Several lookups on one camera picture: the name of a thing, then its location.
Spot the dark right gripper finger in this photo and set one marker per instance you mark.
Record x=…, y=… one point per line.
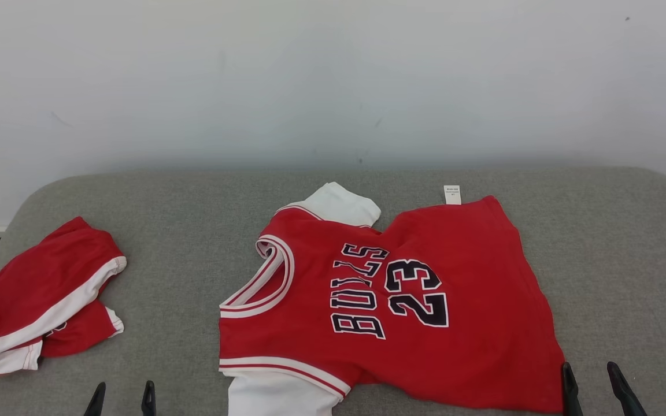
x=625, y=396
x=570, y=396

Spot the red shorts with white trim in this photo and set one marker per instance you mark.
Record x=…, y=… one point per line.
x=38, y=283

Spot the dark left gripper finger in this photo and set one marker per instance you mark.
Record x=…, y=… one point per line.
x=148, y=401
x=96, y=404

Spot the red Bulls 23 jersey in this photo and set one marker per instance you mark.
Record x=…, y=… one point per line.
x=454, y=358

